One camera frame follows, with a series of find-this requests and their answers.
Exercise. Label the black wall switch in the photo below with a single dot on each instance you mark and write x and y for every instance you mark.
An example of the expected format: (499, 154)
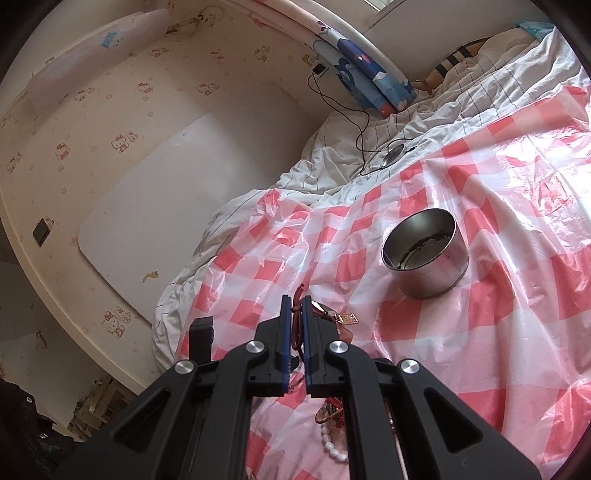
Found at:
(41, 230)

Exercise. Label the striped pillow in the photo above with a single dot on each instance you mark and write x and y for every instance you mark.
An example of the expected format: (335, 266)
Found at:
(445, 69)

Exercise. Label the round dark disc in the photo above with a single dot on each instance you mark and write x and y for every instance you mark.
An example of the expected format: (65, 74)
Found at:
(392, 155)

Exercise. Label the round metal tin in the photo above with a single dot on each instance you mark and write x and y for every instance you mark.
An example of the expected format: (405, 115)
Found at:
(434, 277)

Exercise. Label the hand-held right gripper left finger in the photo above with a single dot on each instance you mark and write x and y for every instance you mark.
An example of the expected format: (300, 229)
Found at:
(286, 337)

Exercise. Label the white grid-line quilt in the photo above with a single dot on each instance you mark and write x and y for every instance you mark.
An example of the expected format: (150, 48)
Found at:
(498, 78)

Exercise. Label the white wooden rack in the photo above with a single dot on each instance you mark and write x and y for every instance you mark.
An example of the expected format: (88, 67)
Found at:
(99, 406)

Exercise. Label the red white checkered plastic sheet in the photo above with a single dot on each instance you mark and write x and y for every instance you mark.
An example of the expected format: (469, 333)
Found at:
(461, 323)

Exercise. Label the blue cloth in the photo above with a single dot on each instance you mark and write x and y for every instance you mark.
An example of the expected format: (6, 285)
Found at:
(535, 30)

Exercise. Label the blue printed curtain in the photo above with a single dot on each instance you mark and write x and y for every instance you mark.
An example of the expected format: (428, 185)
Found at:
(360, 69)

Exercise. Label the white board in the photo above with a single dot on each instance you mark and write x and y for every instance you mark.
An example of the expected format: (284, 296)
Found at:
(184, 194)

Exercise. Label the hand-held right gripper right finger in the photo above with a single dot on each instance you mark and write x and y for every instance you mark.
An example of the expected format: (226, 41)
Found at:
(307, 341)

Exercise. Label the black charger plug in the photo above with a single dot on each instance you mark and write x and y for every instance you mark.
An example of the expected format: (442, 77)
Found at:
(319, 70)

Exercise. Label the dark cloth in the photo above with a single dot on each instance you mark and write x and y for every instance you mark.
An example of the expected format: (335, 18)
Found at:
(23, 424)

